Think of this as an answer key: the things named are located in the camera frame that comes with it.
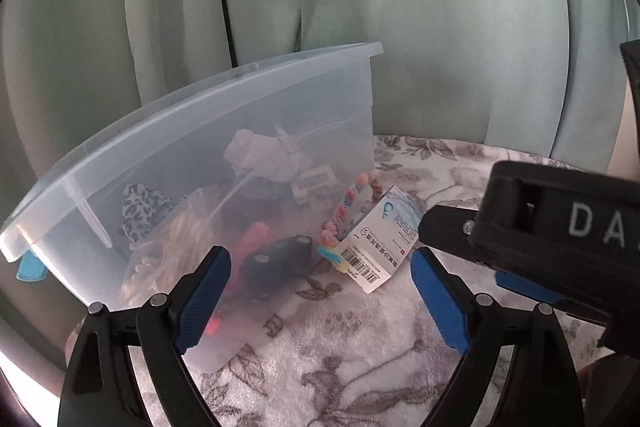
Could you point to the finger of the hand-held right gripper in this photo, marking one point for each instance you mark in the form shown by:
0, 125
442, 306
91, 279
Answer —
525, 287
445, 227

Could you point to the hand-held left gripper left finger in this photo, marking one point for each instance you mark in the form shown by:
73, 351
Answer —
202, 302

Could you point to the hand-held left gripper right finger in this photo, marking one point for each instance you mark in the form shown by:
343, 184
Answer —
440, 302

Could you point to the small white teal box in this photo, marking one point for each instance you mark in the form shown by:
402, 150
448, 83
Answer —
380, 242

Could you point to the brown tape roll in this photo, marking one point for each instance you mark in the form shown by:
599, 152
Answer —
185, 227

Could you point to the pink hair clip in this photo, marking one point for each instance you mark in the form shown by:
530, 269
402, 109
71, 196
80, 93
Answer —
252, 239

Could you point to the black toy car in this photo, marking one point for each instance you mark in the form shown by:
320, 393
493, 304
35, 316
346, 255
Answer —
270, 257

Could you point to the black white spotted scrunchie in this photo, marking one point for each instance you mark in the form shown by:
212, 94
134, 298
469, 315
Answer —
145, 212

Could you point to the white hair claw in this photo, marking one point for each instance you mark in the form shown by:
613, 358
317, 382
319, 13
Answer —
310, 184

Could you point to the white paper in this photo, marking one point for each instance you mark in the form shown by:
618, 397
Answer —
260, 152

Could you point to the clear plastic container blue latches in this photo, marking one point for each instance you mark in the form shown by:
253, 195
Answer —
150, 132

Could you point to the pale green curtain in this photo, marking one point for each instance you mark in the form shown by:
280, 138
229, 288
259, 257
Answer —
400, 32

